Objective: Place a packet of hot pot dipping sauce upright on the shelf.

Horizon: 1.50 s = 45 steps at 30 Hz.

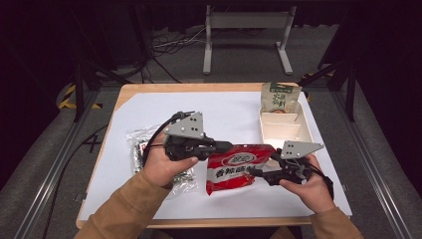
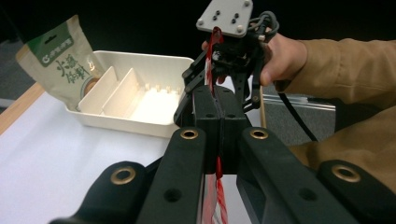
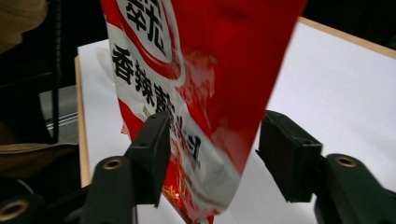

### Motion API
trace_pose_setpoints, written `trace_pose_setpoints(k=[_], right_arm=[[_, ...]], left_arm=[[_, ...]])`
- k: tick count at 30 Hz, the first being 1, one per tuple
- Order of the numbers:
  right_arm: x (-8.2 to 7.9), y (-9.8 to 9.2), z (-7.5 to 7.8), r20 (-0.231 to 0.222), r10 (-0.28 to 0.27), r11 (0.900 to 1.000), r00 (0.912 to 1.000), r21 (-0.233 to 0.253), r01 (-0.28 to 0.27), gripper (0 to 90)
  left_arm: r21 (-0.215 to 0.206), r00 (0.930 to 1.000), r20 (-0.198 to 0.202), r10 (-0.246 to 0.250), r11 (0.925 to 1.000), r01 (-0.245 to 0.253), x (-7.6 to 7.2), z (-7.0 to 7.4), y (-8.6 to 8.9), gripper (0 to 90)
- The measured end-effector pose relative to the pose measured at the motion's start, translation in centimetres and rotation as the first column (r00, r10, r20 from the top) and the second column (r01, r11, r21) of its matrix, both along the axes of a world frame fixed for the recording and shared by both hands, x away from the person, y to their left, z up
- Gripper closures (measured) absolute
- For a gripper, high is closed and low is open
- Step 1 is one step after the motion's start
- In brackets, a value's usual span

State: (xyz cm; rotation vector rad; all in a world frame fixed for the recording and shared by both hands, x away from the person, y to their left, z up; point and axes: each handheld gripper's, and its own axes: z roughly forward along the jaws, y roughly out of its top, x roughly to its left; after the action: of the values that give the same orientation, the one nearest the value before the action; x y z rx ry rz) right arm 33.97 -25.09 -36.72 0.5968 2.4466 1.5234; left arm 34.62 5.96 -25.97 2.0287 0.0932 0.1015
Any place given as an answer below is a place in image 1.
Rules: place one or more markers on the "wooden table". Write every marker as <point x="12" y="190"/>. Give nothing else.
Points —
<point x="199" y="87"/>

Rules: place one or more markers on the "white paper mat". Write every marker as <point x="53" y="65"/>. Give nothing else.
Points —
<point x="232" y="113"/>

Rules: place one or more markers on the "white divided plastic box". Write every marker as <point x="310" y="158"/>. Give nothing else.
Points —
<point x="285" y="129"/>

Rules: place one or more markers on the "person's right hand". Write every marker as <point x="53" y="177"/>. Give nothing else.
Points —
<point x="312" y="195"/>

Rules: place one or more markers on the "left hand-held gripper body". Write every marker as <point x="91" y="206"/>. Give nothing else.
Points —
<point x="185" y="129"/>

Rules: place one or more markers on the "aluminium frame rail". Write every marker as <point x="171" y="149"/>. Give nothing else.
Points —
<point x="375" y="186"/>
<point x="49" y="176"/>

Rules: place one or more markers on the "grey metal stand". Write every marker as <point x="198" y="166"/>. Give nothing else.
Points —
<point x="208" y="49"/>

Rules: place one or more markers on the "red seasoning packet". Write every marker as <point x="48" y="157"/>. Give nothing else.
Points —
<point x="232" y="172"/>

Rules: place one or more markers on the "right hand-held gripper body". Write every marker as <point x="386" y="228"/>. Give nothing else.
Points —
<point x="298" y="148"/>

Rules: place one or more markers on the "person's left hand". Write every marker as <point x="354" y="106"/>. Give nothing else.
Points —
<point x="162" y="169"/>

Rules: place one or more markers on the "clear dried seaweed packet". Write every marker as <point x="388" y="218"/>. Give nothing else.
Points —
<point x="139" y="146"/>

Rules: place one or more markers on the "black tripod stand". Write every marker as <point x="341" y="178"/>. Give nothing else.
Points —
<point x="351" y="93"/>
<point x="79" y="89"/>

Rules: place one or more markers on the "beige and green seasoning packet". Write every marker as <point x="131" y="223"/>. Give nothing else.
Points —
<point x="281" y="98"/>

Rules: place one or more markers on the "yellow and black floor tape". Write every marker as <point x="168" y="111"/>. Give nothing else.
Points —
<point x="310" y="75"/>
<point x="66" y="96"/>

